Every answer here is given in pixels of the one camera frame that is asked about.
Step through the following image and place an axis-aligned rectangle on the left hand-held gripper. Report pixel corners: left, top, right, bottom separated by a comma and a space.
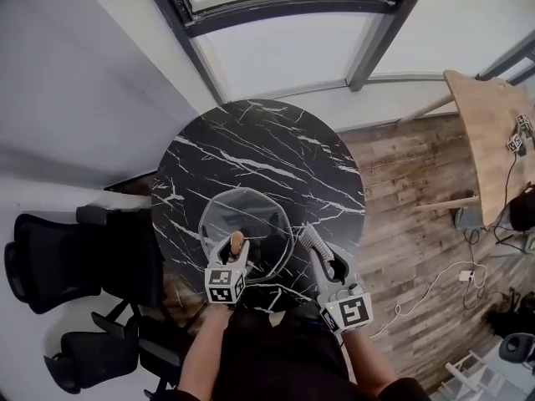
204, 235, 252, 305

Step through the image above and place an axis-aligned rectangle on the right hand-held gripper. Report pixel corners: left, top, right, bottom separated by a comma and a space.
308, 247, 373, 334

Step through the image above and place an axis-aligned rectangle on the clear glass plate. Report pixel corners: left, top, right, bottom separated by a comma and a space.
198, 186, 293, 284

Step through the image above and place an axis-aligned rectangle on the person's left forearm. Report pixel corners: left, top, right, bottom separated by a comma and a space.
177, 305, 235, 392

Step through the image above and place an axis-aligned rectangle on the person's right forearm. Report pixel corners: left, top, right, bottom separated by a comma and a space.
342, 330, 398, 396

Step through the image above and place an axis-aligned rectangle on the black device blue screen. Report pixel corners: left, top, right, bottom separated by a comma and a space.
300, 313, 334, 332

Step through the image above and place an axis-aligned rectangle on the person's black clothed torso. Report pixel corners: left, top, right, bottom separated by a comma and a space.
175, 311, 431, 401

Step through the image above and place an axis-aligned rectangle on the round black marble table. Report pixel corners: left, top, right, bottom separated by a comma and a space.
150, 98, 367, 313

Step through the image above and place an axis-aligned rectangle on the black mesh office chair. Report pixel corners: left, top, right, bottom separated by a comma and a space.
43, 302, 185, 396
3, 205, 164, 315

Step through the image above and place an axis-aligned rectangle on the grey round device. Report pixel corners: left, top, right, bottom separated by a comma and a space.
499, 332, 535, 365

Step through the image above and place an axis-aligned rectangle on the light wooden desk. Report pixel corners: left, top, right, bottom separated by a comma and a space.
403, 69, 535, 228

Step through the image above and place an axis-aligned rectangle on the spare hand-held gripper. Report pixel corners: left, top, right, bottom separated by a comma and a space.
516, 113, 535, 138
506, 134, 527, 157

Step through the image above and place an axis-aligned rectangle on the white floor cable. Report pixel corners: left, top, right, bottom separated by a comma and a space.
369, 261, 488, 338

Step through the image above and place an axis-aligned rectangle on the black desk cable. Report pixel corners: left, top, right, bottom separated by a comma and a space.
463, 152, 535, 308

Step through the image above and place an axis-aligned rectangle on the black window frame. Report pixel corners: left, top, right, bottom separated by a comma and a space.
156, 0, 436, 104

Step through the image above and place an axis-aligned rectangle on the grey side window frame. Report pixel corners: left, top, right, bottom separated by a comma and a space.
476, 31, 535, 86

